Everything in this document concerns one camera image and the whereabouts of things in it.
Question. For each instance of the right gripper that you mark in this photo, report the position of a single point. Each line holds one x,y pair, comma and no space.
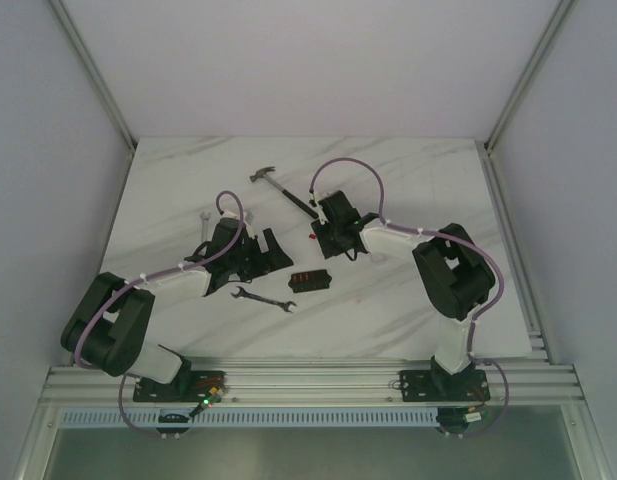
328,249

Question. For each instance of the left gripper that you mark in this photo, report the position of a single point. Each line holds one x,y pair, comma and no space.
258,258

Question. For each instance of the black fuse box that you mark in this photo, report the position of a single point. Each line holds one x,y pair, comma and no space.
309,281

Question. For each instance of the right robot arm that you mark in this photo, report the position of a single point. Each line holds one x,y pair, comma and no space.
456,278

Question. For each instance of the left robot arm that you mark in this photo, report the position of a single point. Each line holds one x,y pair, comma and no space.
107,331

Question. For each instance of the clear plastic fuse box cover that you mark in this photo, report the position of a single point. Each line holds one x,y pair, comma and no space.
377,258

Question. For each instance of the large silver open-end wrench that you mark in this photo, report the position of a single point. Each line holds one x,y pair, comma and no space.
286,306

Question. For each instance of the small silver wrench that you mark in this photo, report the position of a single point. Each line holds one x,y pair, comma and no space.
204,217

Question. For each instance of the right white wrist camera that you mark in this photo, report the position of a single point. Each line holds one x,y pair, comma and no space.
322,205

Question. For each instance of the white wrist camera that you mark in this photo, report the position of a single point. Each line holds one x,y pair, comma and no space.
240,220
322,205

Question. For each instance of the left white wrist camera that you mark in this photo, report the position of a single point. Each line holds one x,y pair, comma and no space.
240,220

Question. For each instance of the claw hammer black handle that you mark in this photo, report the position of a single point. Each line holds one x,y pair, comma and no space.
264,174

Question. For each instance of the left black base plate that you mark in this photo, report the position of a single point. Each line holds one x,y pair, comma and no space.
194,386

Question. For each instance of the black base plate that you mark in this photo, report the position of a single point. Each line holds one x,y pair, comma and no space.
417,386
194,386

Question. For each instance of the slotted cable duct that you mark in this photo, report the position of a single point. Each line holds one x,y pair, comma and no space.
242,417

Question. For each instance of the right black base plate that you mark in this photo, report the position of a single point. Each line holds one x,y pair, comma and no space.
417,386

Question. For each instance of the aluminium rail frame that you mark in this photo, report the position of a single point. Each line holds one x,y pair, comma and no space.
319,382

